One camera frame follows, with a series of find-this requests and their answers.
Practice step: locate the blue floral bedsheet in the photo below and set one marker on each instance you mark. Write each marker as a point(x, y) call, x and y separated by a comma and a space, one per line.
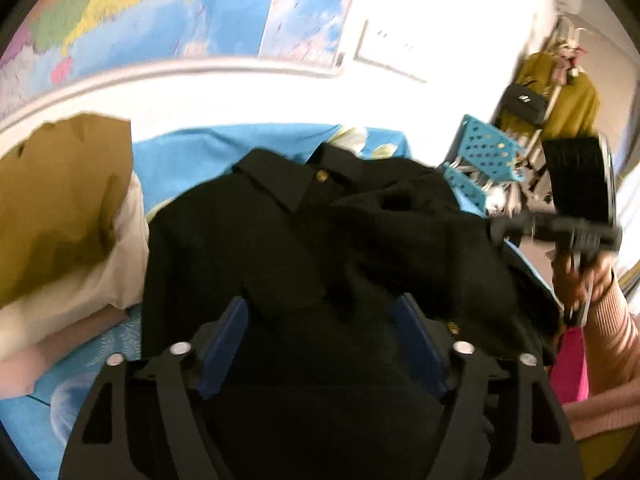
point(190, 160)

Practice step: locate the white coat rack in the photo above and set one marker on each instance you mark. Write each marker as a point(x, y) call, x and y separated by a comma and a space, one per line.
point(556, 95)

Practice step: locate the blue perforated basket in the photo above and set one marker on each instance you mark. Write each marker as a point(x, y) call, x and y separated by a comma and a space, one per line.
point(487, 147)
point(465, 190)

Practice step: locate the colourful wall map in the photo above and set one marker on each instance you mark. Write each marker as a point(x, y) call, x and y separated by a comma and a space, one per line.
point(150, 10)

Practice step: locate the black collared coat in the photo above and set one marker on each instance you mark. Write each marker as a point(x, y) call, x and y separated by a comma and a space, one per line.
point(325, 240)

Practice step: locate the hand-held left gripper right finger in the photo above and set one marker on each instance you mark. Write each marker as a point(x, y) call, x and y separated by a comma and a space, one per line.
point(421, 347)

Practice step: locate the cream cloth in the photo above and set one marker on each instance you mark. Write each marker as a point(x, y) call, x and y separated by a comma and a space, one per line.
point(95, 285)

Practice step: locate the pale pink cloth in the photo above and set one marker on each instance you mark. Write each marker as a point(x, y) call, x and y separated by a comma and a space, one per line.
point(55, 360)

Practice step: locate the magenta cloth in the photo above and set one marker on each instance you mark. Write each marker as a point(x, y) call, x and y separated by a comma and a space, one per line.
point(570, 365)

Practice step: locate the olive brown garment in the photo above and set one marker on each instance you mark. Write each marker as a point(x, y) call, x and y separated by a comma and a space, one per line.
point(55, 200)

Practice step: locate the mustard hanging coat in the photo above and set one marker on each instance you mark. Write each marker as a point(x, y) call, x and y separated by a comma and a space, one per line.
point(575, 105)

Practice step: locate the pink white hanging cloth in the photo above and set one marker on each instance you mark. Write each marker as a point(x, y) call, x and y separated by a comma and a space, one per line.
point(567, 60)

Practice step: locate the black handbag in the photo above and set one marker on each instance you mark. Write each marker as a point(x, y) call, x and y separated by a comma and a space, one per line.
point(524, 104)

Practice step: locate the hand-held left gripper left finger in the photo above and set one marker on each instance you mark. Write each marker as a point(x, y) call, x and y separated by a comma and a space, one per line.
point(226, 347)

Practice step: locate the person's right hand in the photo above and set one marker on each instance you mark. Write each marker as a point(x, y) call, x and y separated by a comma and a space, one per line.
point(575, 285)

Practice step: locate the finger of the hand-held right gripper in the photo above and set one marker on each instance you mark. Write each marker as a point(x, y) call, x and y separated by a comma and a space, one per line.
point(510, 227)

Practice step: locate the white wall socket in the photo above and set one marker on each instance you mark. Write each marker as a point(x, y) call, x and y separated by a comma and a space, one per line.
point(392, 50)

